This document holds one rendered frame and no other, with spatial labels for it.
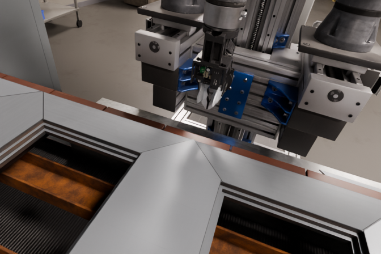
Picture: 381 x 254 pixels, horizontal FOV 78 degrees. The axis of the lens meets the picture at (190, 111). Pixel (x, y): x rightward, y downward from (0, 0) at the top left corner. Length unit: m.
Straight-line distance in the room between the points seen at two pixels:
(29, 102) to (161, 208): 0.46
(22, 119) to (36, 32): 0.61
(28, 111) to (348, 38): 0.83
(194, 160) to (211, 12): 0.30
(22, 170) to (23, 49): 0.57
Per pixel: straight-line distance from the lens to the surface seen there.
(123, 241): 0.43
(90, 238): 0.44
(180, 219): 0.45
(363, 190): 0.67
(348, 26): 0.75
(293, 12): 0.93
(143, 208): 0.45
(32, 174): 0.78
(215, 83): 0.49
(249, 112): 0.86
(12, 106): 0.74
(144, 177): 0.49
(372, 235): 0.57
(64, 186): 0.72
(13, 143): 0.64
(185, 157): 0.53
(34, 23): 1.22
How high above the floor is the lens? 1.24
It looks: 36 degrees down
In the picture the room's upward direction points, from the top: 8 degrees clockwise
